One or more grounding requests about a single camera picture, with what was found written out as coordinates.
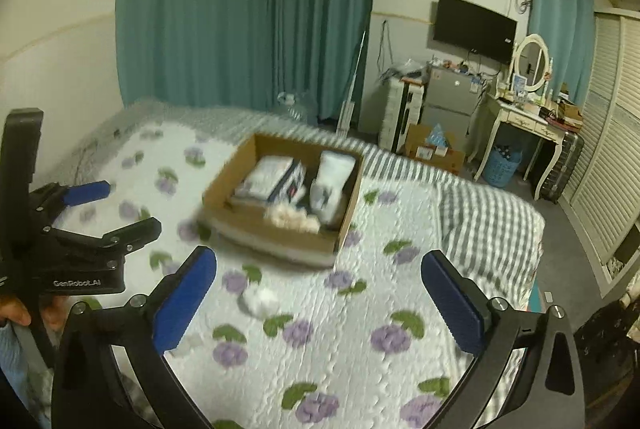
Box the white oval vanity mirror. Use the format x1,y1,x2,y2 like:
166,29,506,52
511,34,551,92

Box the person's left hand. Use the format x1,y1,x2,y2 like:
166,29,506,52
0,292,68,333

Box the large teal curtain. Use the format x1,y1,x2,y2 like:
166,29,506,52
115,0,372,119

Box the cream fluffy wad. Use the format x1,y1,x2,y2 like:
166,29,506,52
265,203,321,234

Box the cardboard box on floor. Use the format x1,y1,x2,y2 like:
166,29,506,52
405,125,465,175

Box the white louvered wardrobe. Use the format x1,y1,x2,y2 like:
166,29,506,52
560,9,639,297

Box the white dressing table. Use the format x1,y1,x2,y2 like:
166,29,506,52
466,96,565,201

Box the white fluffy cotton wad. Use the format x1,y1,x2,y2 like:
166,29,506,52
241,286,280,319

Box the open cardboard box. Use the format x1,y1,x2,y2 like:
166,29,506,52
203,134,363,269

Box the black wall television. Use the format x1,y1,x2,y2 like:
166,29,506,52
433,0,518,64

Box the dark striped suitcase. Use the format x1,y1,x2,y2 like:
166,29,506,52
532,131,585,203

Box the blue laundry basket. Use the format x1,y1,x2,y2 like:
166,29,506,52
483,145,523,189

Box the clear water jug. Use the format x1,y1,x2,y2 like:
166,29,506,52
274,91,318,126

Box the white rolled socks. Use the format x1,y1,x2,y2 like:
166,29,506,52
309,151,356,225

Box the white floral quilt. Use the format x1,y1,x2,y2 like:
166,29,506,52
60,123,499,428

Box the silver mini fridge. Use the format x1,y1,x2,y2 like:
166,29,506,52
420,66,483,151

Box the narrow teal curtain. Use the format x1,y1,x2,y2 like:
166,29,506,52
528,0,596,106

